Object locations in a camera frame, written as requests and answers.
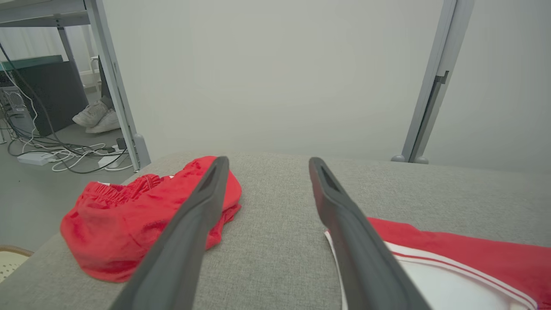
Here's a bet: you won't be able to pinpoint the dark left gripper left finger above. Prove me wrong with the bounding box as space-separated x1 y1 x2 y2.
108 156 230 310

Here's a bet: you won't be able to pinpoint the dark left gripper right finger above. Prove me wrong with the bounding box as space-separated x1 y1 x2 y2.
308 157 431 310

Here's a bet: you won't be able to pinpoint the red basketball shorts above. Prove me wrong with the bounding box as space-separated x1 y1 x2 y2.
59 156 242 283

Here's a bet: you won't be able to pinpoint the red white striped jersey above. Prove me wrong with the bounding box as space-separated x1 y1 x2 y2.
324 217 551 310

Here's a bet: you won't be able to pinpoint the white power adapter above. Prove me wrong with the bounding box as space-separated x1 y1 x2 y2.
97 154 123 169

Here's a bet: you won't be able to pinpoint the white sneaker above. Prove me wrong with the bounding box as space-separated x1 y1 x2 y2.
72 100 109 128
85 109 122 134

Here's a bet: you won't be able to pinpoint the beige perforated chair seat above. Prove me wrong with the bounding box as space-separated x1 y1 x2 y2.
0 245 35 284

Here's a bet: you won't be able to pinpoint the dark trouser leg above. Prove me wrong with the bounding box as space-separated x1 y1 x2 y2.
97 55 115 109

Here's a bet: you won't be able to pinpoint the black desk panel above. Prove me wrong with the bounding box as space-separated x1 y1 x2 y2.
13 60 89 136

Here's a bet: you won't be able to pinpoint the grey cart leg with wheel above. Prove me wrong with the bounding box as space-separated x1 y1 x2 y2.
84 0 151 173

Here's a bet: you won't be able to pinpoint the grey computer case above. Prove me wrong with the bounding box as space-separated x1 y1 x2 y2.
0 86 34 134

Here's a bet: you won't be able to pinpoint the white power strips and cables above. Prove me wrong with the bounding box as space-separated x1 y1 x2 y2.
22 93 134 173

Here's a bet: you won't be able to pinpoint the grey metal partition post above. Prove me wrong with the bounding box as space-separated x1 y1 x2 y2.
400 0 475 163

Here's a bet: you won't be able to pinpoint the grey metal desk frame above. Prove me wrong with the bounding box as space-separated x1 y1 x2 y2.
0 0 93 87

